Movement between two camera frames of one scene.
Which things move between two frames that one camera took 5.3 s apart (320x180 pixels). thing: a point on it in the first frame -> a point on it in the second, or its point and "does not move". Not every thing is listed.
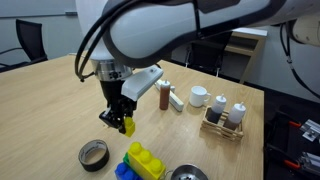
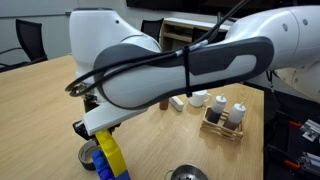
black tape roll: (94, 155) does not move
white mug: (198, 95) does not move
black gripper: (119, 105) -> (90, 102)
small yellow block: (129, 126) -> (107, 142)
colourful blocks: (138, 164) -> (109, 163)
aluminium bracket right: (311, 130) does not move
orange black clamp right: (295, 123) does not move
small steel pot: (187, 172) does not move
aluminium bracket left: (310, 162) does not move
